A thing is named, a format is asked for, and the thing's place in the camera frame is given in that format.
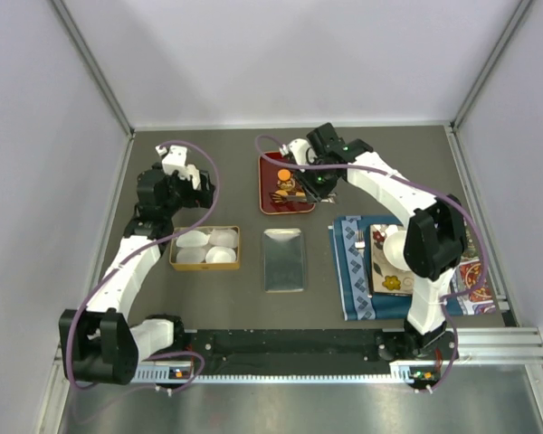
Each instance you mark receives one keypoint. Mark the floral square plate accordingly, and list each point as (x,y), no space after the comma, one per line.
(386,279)

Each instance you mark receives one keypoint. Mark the white paper cup bottom-right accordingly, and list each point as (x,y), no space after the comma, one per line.
(220,254)

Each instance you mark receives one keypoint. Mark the metal tongs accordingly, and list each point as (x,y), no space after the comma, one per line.
(281,196)

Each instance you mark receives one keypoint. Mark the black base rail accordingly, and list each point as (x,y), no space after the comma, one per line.
(305,351)

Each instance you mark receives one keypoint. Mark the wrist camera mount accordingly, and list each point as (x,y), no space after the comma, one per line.
(298,152)
(173,162)

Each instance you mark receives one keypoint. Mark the colourful patterned cloth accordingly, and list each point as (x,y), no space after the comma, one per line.
(478,302)

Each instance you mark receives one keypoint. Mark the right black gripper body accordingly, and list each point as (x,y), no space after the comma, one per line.
(317,182)

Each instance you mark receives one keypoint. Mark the silver tin lid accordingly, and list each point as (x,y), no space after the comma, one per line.
(283,260)

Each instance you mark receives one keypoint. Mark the red lacquer tray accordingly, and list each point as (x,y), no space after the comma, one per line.
(269,183)

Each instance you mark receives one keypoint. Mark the white bowl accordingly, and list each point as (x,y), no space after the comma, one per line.
(394,250)

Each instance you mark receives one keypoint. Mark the silver fork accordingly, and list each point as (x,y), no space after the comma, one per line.
(360,246)

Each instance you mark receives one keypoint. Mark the orange cookie top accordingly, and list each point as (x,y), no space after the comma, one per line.
(284,175)

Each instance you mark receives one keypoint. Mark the blue patterned cloth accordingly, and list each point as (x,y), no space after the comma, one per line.
(355,303)

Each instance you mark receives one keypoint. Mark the gold cookie tin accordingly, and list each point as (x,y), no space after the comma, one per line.
(207,248)

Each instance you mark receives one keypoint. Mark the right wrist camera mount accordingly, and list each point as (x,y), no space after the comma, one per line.
(298,152)

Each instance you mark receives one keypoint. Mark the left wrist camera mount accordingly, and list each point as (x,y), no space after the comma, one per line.
(173,162)

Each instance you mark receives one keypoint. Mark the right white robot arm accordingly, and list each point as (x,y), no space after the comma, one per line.
(433,236)

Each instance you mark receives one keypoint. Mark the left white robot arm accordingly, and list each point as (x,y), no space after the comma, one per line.
(98,344)

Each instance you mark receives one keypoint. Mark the white paper cup top-left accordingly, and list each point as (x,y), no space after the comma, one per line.
(192,239)

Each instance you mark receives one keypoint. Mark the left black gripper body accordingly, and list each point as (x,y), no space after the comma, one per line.
(183,194)

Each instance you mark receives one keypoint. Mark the white paper cup top-right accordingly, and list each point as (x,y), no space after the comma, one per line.
(226,237)

